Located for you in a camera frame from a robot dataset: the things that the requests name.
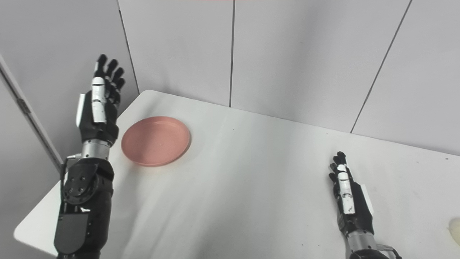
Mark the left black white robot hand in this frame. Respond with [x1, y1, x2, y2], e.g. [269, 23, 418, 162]
[75, 54, 126, 146]

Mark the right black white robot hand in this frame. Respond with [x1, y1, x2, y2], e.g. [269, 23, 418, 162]
[329, 151, 375, 236]

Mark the pink round plate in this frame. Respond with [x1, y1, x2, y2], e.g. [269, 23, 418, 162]
[121, 116, 191, 167]

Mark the cream steamed bun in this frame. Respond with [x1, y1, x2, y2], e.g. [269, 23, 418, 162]
[447, 218, 460, 244]

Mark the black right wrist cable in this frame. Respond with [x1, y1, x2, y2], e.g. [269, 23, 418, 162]
[377, 244, 403, 259]

